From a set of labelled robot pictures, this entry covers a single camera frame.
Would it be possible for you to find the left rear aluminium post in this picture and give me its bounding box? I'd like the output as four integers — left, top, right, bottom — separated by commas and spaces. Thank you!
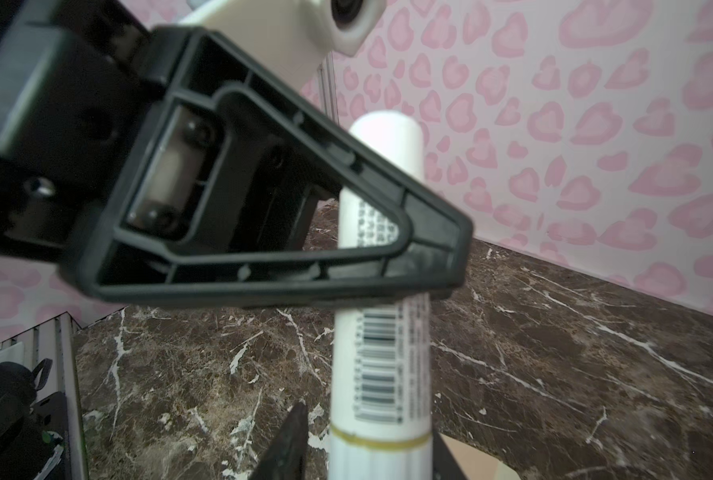
318, 53, 340, 124

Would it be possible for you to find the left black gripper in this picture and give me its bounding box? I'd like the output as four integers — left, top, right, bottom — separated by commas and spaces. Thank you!
0, 1, 164, 263

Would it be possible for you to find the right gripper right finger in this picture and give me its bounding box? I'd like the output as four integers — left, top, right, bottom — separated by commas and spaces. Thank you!
432, 431, 467, 480

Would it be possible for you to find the pink envelope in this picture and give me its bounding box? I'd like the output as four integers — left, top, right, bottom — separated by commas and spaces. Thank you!
442, 435, 521, 480

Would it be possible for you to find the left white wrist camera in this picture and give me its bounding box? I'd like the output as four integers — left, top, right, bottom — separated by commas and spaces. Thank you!
178, 0, 387, 89

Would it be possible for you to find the white glue stick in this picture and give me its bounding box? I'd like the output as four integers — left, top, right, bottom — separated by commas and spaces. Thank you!
328, 110, 434, 479

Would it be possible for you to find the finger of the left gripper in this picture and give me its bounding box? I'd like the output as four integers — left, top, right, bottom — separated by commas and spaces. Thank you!
62, 26, 473, 308

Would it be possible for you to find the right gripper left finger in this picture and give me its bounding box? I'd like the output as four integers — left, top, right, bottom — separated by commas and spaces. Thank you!
248, 402, 308, 480

